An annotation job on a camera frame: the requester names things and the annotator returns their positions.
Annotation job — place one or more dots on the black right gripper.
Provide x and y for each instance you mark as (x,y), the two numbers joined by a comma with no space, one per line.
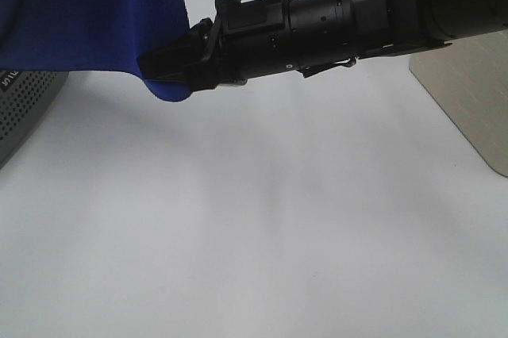
(245,40)

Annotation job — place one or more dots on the blue towel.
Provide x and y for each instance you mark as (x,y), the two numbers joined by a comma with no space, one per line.
(86,35)

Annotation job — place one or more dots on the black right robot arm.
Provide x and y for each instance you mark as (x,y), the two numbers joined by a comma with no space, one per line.
(324,34)

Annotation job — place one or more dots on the grey perforated plastic basket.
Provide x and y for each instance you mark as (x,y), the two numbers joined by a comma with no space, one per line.
(25,98)

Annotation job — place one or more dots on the beige bin with grey rim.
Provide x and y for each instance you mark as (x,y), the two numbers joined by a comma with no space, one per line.
(468,80)

